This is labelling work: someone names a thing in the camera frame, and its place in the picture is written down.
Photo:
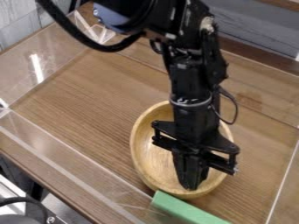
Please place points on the clear acrylic corner bracket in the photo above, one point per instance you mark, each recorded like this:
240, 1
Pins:
96, 32

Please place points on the green rectangular block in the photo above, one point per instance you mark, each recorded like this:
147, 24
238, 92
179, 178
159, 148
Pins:
183, 211

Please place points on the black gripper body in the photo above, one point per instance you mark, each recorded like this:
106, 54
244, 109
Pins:
194, 133

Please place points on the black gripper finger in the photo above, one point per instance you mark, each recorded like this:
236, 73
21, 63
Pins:
182, 160
202, 170

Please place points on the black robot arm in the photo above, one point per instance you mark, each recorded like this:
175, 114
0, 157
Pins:
180, 26

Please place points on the brown wooden bowl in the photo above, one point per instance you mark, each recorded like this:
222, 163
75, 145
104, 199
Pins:
154, 161

